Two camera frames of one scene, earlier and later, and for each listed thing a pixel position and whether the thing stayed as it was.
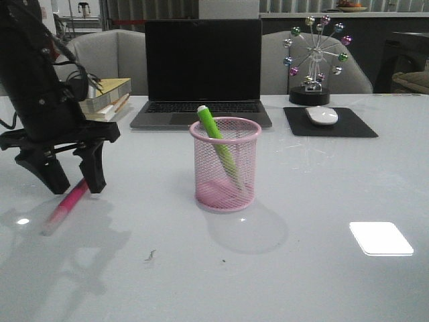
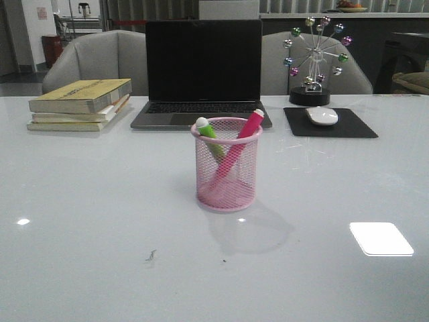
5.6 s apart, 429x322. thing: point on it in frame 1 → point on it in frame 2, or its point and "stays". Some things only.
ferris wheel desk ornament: (314, 59) stays
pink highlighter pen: (64, 207) → (252, 124)
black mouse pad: (349, 124) stays
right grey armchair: (291, 60) stays
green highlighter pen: (215, 133) → (206, 129)
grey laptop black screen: (215, 63) stays
